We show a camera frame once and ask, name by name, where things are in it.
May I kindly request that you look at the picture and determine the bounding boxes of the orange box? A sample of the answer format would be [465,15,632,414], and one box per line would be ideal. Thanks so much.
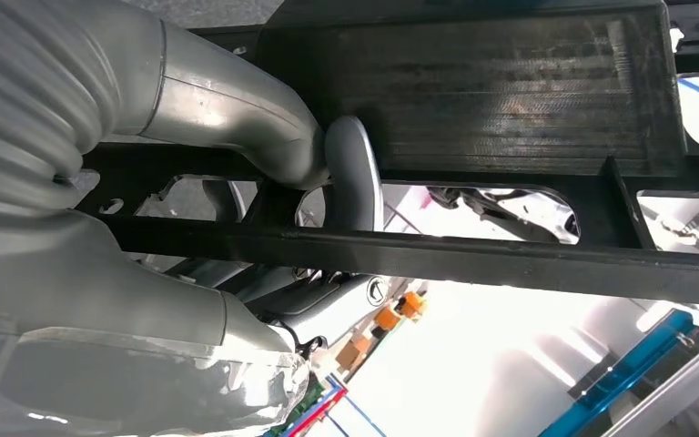
[373,290,429,331]

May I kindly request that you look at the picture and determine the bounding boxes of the blue metal shelf rack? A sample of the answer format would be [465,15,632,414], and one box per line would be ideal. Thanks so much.
[539,309,699,437]

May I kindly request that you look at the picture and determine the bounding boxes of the tan cardboard box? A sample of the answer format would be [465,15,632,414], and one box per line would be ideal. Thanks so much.
[335,333,375,371]

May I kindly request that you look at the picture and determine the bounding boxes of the red and blue frame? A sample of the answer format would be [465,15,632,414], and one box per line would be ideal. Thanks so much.
[265,372,387,437]

